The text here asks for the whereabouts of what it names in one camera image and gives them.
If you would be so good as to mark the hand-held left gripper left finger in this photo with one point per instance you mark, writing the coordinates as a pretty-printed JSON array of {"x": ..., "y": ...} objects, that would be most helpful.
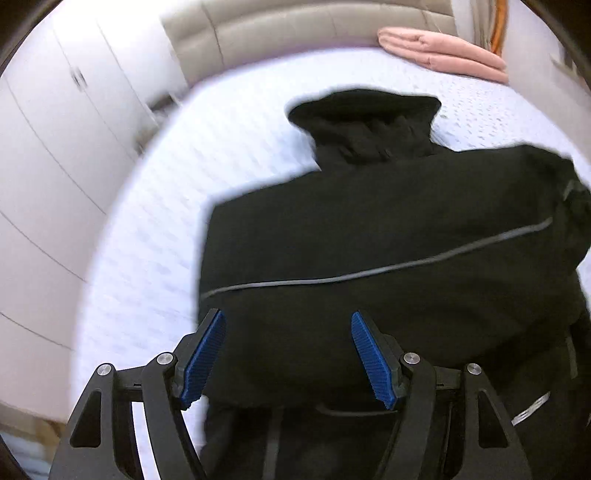
[{"x": 203, "y": 364}]

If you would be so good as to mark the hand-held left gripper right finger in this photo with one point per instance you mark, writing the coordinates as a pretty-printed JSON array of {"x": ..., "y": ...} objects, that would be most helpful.
[{"x": 374, "y": 364}]

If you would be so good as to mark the black jacket with grey piping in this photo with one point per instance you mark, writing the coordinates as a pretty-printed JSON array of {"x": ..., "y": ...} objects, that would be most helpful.
[{"x": 369, "y": 221}]

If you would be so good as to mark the bed with white floral sheet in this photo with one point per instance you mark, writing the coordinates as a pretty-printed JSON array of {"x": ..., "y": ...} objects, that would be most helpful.
[{"x": 152, "y": 230}]

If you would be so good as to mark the white wardrobe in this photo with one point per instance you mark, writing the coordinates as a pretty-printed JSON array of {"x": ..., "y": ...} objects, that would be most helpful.
[{"x": 60, "y": 152}]

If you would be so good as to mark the folded pink blanket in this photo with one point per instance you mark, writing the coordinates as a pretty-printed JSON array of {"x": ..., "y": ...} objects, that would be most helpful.
[{"x": 443, "y": 48}]

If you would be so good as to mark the beige padded headboard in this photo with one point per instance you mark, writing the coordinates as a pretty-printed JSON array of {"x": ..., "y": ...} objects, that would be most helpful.
[{"x": 277, "y": 32}]

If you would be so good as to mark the beige and orange curtain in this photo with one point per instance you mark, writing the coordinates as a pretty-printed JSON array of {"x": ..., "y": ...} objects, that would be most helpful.
[{"x": 497, "y": 32}]

